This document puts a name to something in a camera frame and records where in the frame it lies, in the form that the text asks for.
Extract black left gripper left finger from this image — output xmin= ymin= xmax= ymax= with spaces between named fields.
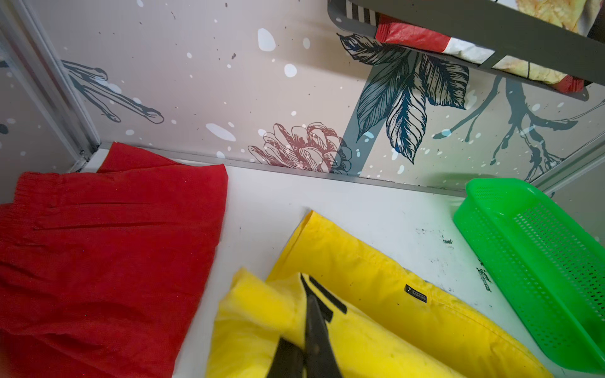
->
xmin=266 ymin=338 xmax=305 ymax=378

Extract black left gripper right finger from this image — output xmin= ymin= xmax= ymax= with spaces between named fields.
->
xmin=304 ymin=295 xmax=343 ymax=378

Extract yellow shorts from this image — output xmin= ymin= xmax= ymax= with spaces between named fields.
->
xmin=206 ymin=212 xmax=549 ymax=377

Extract red shorts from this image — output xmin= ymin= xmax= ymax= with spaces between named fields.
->
xmin=1 ymin=143 xmax=228 ymax=377

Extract green plastic basket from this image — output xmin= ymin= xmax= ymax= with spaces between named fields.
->
xmin=453 ymin=178 xmax=604 ymax=374

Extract black wall shelf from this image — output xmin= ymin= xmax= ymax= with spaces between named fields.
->
xmin=327 ymin=1 xmax=604 ymax=101

